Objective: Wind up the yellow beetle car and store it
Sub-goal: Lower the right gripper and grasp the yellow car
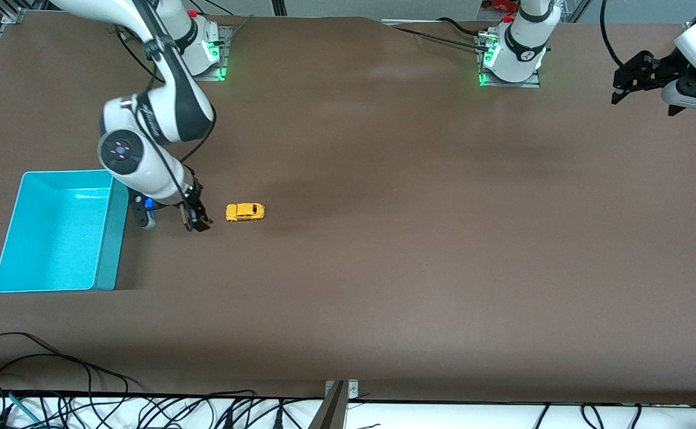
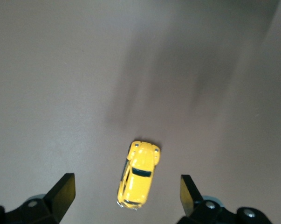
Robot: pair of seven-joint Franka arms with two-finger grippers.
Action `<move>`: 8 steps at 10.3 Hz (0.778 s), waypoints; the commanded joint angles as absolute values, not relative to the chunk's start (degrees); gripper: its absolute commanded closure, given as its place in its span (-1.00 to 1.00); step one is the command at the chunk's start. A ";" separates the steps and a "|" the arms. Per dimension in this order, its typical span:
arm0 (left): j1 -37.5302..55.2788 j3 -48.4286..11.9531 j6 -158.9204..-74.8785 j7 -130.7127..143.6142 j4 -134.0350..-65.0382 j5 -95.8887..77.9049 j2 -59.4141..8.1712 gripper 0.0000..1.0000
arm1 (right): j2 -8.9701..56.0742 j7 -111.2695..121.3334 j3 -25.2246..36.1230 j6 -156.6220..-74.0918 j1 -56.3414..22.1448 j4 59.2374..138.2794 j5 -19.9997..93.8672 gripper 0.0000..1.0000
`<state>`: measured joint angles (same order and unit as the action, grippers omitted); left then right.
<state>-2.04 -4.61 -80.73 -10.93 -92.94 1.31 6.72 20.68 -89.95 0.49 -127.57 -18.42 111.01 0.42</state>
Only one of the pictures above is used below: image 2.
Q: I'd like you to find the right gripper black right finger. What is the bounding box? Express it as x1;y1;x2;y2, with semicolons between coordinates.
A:
177;174;271;224

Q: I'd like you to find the yellow beetle toy car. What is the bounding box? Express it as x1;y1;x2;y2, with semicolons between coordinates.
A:
117;140;163;210

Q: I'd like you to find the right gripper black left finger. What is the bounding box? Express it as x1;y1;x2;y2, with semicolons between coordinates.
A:
0;173;76;224

